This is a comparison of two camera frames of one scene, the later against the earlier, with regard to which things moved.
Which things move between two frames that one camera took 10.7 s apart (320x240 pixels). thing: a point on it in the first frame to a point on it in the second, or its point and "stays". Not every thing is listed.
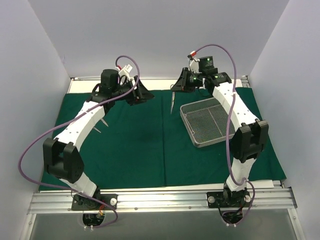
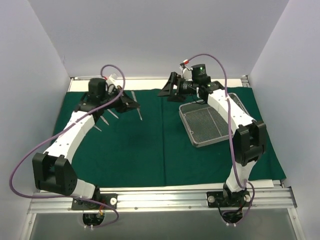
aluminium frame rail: x=61 y=202 stays
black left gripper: x=136 y=90 to x=121 y=100
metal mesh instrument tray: x=206 y=121 stays
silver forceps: x=172 y=100 to x=138 y=110
